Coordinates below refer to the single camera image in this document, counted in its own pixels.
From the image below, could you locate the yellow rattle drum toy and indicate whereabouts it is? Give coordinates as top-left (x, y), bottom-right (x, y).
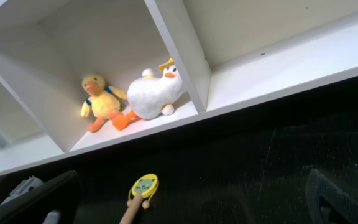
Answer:
top-left (118, 173), bottom-right (160, 224)

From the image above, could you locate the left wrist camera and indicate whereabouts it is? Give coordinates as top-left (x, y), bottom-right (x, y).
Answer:
top-left (0, 175), bottom-right (45, 207)

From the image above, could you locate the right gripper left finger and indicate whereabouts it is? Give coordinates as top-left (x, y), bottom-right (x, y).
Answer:
top-left (0, 169), bottom-right (82, 224)

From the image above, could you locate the white shelf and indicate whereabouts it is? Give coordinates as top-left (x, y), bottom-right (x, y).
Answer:
top-left (0, 0), bottom-right (358, 182)

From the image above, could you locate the white plush duck yellow hat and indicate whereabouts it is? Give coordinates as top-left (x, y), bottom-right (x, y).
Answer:
top-left (112, 57), bottom-right (186, 132)

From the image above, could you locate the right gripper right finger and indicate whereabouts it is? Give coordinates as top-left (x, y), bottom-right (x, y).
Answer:
top-left (304, 167), bottom-right (358, 224)

